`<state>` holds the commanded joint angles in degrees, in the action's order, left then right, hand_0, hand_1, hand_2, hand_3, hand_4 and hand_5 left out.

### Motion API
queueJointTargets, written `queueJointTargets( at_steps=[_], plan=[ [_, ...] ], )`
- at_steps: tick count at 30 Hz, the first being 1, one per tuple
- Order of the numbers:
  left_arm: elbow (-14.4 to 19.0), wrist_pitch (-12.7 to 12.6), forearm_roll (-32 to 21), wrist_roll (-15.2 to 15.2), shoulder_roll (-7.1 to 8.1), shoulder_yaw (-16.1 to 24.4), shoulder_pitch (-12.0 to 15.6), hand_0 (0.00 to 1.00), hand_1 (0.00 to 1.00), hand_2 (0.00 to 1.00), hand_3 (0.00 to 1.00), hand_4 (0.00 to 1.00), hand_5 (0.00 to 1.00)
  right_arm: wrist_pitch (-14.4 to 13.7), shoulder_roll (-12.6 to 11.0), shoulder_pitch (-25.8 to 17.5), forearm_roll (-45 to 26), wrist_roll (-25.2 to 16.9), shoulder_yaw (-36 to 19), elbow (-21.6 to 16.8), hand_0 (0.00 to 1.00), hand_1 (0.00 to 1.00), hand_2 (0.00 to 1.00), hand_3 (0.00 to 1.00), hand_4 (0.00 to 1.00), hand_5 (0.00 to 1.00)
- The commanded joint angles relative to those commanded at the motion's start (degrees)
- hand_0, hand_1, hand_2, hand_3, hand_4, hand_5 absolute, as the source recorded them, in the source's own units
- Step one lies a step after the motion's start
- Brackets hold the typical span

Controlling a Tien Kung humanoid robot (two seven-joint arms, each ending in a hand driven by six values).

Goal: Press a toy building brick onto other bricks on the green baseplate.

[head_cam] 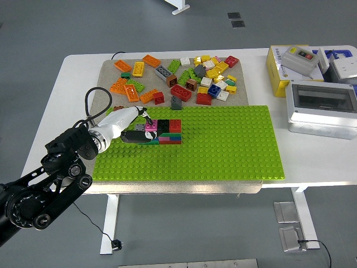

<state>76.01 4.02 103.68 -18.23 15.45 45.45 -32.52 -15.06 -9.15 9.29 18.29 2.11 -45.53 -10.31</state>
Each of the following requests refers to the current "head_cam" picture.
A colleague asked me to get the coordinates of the blue square brick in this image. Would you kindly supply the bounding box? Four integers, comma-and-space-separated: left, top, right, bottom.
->
207, 84, 222, 99

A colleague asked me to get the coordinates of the long grey metal plate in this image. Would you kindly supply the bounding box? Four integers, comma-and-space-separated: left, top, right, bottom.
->
118, 259, 259, 268

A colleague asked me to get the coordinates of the white furniture foot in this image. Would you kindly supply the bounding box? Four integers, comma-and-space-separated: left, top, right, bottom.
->
163, 0, 191, 16

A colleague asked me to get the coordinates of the white table leg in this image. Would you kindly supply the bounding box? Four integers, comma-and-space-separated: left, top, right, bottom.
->
290, 187, 321, 250
99, 193, 120, 255

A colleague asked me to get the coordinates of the pink square brick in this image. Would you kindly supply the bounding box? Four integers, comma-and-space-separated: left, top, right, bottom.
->
144, 119, 159, 132

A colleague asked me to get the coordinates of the yellow two-by-four brick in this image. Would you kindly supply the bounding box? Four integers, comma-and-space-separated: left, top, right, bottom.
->
132, 61, 146, 78

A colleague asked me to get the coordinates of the white wall socket plate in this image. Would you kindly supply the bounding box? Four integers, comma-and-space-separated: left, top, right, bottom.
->
330, 58, 357, 79

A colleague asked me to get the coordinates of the grey-brown mat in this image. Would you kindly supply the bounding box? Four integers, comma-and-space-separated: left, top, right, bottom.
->
82, 57, 263, 195

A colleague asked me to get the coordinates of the grey plastic box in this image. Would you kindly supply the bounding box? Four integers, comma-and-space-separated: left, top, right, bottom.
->
323, 60, 357, 84

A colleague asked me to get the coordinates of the yellow cardboard box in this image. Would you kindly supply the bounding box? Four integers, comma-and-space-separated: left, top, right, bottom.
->
265, 45, 325, 98

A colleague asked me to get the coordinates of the dark grey slope brick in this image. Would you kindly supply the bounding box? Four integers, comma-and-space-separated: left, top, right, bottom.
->
194, 64, 207, 79
171, 95, 183, 111

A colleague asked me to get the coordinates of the orange two-by-four brick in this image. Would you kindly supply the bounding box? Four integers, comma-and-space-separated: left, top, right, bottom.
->
114, 59, 132, 73
142, 54, 161, 68
109, 77, 128, 95
139, 88, 159, 104
123, 84, 139, 102

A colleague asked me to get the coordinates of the grey metal floor plate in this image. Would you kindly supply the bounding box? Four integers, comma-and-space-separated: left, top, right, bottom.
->
278, 226, 307, 253
273, 201, 300, 223

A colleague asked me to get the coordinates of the red square brick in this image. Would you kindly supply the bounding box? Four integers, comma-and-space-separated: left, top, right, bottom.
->
168, 119, 182, 133
152, 91, 165, 106
224, 55, 240, 69

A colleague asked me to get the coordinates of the black square brick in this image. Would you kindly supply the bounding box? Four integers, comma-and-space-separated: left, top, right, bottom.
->
157, 119, 171, 133

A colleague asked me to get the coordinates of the black cord with plug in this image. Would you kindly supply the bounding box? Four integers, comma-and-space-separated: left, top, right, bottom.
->
73, 51, 128, 252

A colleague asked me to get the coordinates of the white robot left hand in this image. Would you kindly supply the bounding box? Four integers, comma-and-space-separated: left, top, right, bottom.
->
94, 105, 163, 145

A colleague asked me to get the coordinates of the grey enclosure with clear lid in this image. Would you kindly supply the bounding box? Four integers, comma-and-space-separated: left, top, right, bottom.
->
284, 80, 357, 140

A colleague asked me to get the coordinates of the grey push-button switch box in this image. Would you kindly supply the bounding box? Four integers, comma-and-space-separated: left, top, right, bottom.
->
280, 45, 320, 76

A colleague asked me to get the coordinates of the green studded baseplate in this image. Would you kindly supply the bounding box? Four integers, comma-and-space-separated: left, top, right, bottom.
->
91, 104, 286, 181

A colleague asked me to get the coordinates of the black floor cable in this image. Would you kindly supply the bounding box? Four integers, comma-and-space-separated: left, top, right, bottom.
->
297, 239, 332, 268

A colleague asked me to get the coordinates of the lime two-by-four brick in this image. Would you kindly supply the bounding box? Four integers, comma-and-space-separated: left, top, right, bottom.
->
177, 69, 191, 86
188, 68, 202, 84
125, 79, 146, 93
167, 59, 181, 74

